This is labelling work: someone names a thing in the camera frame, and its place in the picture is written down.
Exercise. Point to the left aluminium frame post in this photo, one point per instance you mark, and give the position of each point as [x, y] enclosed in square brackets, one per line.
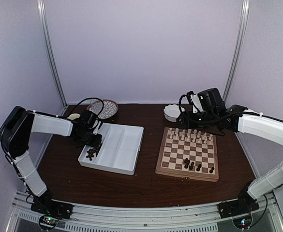
[50, 53]

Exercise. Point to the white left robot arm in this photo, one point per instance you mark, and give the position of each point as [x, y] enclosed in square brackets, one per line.
[21, 124]

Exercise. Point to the right aluminium frame post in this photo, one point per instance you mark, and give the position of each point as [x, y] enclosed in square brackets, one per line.
[238, 46]

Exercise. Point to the dark chess piece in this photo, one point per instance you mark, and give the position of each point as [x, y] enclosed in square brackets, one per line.
[186, 162]

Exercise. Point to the dark pawn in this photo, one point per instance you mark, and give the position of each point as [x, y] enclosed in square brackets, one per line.
[191, 166]

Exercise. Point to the white queen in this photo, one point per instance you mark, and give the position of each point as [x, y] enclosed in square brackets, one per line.
[189, 131]

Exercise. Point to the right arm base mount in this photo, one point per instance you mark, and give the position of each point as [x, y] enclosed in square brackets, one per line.
[244, 204]

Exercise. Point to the clear drinking glass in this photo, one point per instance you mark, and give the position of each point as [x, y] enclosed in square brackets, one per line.
[96, 105]

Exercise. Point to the cream ribbed mug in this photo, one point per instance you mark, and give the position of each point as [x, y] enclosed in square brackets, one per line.
[73, 116]

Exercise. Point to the aluminium frame post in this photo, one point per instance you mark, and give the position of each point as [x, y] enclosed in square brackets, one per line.
[50, 53]
[238, 46]

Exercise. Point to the white scalloped bowl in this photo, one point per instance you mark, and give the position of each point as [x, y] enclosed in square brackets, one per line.
[171, 112]

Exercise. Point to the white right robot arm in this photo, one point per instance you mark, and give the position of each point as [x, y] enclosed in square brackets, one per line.
[207, 109]

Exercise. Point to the aluminium front rail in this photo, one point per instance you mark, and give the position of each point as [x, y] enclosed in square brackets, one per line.
[196, 218]

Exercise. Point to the patterned ceramic plate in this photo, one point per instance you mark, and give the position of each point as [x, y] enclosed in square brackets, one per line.
[109, 109]

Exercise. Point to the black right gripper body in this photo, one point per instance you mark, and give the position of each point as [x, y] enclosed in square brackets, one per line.
[208, 119]

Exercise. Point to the wooden chessboard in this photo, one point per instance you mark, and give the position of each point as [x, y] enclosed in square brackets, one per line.
[174, 152]

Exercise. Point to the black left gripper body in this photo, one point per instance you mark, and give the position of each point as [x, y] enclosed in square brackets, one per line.
[87, 139]

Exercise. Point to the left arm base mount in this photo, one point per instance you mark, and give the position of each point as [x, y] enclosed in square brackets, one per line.
[47, 206]

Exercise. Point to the white plastic compartment tray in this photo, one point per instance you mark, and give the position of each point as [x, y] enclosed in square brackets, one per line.
[119, 151]

